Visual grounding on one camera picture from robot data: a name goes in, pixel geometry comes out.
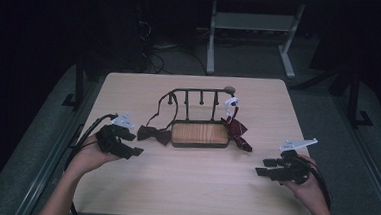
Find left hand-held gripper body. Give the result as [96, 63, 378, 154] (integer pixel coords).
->
[93, 111, 136, 157]

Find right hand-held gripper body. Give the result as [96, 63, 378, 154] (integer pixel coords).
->
[273, 135, 319, 187]

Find dark maroon bow tie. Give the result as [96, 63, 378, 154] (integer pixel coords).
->
[136, 88, 180, 148]

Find black rack with wooden tray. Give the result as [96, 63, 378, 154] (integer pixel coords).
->
[155, 82, 238, 152]

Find person's left hand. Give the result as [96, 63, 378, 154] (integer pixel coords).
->
[66, 132, 125, 181]

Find person's right hand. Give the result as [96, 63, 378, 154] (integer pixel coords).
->
[279, 153, 328, 214]

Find black metal stand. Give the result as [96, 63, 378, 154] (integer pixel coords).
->
[343, 65, 378, 131]
[60, 51, 90, 113]

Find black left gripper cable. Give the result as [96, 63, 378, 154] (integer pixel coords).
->
[61, 110, 120, 215]

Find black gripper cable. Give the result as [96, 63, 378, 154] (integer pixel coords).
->
[61, 110, 120, 215]
[300, 157, 336, 215]

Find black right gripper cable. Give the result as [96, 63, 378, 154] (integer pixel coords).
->
[300, 157, 336, 215]

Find black floor cables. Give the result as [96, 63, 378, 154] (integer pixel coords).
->
[139, 40, 210, 78]

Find white metal desk frame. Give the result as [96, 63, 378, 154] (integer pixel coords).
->
[205, 0, 301, 81]

